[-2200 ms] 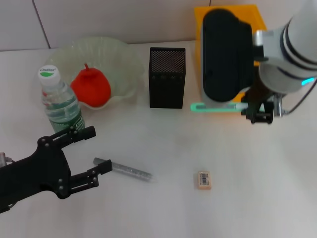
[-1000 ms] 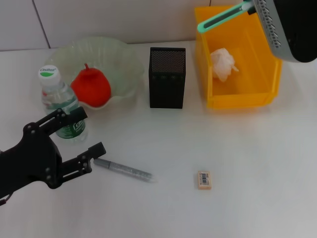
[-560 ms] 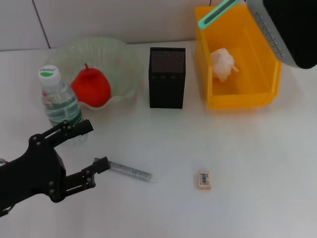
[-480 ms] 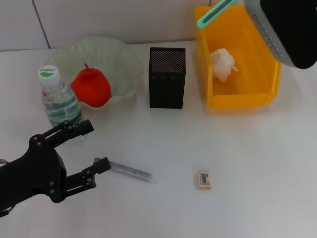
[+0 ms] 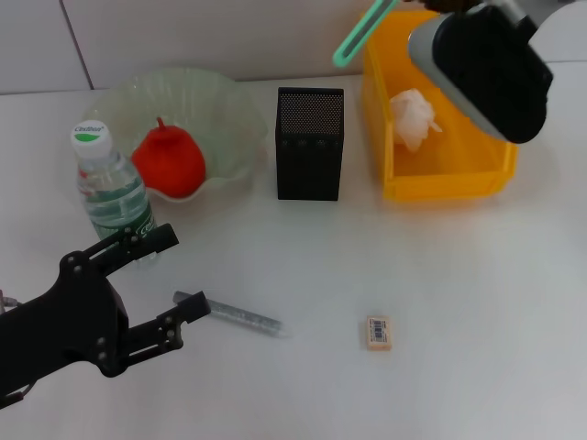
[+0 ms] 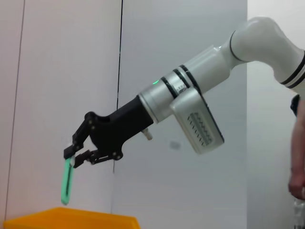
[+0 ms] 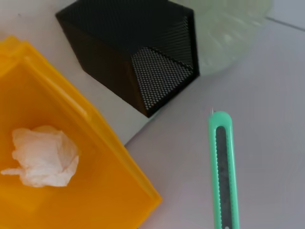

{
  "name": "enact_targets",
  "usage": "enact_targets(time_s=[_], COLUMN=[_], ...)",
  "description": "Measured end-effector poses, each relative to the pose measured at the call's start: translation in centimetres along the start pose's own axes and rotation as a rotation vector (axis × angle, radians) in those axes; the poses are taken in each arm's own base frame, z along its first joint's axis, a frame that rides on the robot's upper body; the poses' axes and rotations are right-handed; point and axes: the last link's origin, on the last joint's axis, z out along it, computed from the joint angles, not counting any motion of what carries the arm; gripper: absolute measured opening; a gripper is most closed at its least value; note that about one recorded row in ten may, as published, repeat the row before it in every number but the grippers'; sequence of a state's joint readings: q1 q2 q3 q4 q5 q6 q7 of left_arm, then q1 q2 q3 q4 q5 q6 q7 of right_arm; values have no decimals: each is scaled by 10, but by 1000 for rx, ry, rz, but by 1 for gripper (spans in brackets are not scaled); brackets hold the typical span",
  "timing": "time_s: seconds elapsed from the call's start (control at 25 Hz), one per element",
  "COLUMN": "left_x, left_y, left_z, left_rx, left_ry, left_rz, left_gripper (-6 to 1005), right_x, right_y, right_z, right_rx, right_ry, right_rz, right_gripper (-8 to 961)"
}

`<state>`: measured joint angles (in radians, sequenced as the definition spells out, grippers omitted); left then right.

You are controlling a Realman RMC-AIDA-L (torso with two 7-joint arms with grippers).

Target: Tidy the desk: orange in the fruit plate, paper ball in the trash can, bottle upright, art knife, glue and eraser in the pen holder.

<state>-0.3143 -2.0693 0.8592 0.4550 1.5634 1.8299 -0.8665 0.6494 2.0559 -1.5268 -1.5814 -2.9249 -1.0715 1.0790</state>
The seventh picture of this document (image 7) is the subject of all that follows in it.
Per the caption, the mint green utility knife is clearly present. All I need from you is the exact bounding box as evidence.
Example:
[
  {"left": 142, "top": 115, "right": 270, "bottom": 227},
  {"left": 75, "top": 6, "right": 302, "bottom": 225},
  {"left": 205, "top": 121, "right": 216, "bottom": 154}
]
[{"left": 208, "top": 108, "right": 240, "bottom": 229}]

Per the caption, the white paper ball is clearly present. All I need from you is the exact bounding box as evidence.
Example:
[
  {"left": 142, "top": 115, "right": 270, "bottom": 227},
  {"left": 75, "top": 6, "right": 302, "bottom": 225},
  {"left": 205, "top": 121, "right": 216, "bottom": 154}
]
[{"left": 0, "top": 125, "right": 80, "bottom": 188}]

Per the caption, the black mesh pen holder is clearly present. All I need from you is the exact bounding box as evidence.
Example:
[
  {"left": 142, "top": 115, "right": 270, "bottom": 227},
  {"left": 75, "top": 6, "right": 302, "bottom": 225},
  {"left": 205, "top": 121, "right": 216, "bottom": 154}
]
[{"left": 55, "top": 0, "right": 201, "bottom": 119}]

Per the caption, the pale green glass fruit plate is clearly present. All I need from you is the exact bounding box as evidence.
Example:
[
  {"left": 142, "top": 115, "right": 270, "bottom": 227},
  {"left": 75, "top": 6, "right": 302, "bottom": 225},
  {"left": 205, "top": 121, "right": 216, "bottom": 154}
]
[{"left": 178, "top": 0, "right": 274, "bottom": 77}]

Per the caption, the yellow plastic bin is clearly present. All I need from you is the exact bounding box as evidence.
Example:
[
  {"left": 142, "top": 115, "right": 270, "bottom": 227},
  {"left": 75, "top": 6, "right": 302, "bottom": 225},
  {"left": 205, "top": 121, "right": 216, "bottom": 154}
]
[{"left": 0, "top": 35, "right": 163, "bottom": 229}]

